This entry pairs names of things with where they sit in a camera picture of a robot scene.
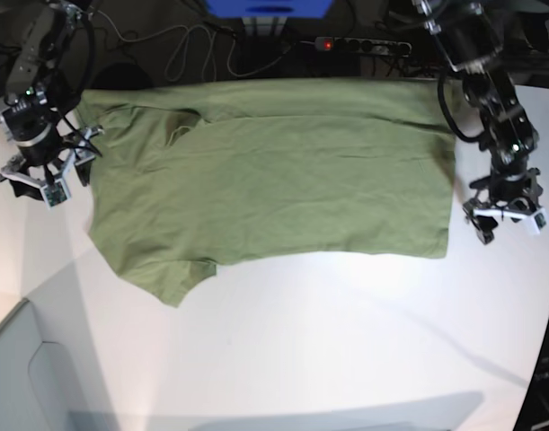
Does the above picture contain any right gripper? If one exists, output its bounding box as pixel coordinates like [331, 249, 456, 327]
[0, 126, 104, 199]

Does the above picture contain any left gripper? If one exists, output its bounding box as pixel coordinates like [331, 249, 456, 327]
[463, 168, 543, 245]

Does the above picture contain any green T-shirt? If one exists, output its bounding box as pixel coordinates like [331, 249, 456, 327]
[75, 79, 455, 306]

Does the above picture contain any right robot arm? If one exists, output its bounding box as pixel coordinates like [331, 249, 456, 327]
[0, 1, 103, 208]

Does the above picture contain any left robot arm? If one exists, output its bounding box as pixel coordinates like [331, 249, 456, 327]
[414, 1, 547, 245]

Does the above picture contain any black power strip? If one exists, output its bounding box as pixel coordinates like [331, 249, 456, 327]
[301, 36, 412, 58]

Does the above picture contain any blue box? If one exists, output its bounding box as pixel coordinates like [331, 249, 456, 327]
[205, 0, 332, 19]

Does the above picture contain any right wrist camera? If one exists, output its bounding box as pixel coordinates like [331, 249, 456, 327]
[40, 179, 71, 209]

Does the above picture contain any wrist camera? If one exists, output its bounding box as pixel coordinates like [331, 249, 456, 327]
[40, 179, 71, 209]
[523, 207, 548, 235]

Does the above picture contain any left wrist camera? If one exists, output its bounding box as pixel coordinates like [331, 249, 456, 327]
[523, 207, 548, 235]

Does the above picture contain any grey looped cable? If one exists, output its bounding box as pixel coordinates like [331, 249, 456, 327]
[93, 8, 293, 83]

